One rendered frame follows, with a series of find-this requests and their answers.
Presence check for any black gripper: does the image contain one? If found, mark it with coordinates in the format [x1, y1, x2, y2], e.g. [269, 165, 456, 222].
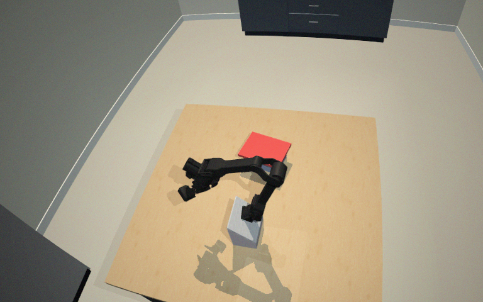
[178, 176, 218, 201]

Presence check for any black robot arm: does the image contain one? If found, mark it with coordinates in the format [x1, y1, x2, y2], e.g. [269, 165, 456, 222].
[182, 155, 287, 223]

